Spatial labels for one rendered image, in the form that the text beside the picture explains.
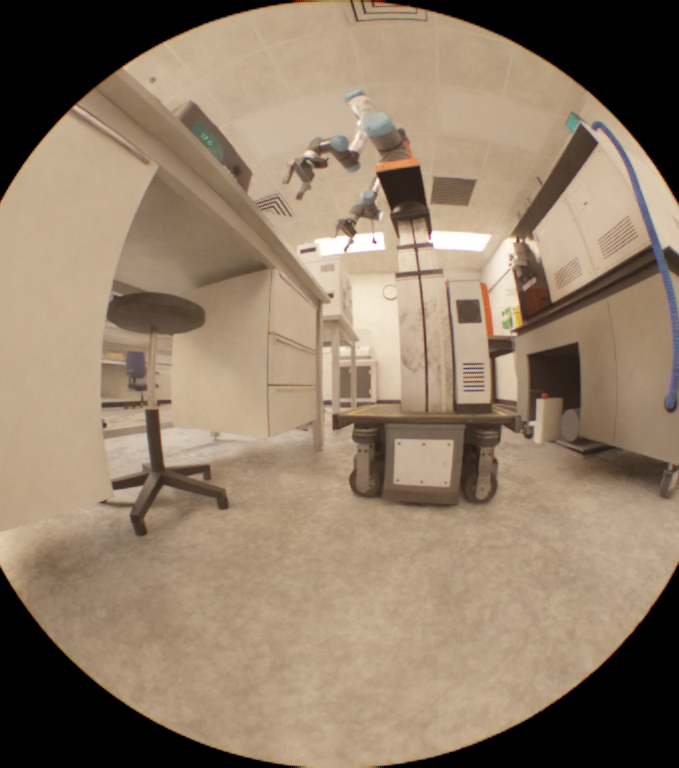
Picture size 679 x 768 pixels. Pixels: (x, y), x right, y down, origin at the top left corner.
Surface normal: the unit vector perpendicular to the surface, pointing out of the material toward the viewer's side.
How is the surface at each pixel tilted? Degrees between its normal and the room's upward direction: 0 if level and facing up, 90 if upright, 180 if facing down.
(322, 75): 180
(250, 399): 90
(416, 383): 90
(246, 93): 180
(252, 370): 90
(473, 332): 90
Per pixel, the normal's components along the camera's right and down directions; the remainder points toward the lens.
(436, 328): -0.39, 0.00
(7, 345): 0.98, -0.01
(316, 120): 0.01, 1.00
